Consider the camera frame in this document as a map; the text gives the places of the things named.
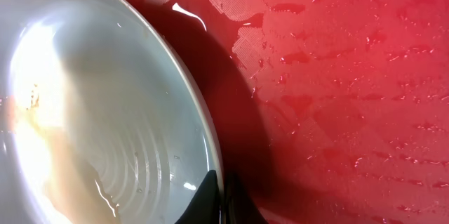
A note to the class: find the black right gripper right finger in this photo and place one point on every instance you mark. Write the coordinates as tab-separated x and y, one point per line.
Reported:
239	208

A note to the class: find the white plate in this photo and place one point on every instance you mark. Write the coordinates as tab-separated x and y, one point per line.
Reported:
100	119

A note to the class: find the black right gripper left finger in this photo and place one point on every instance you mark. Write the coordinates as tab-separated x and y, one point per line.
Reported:
204	208

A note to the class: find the red serving tray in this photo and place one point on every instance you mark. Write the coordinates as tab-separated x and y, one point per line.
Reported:
328	111

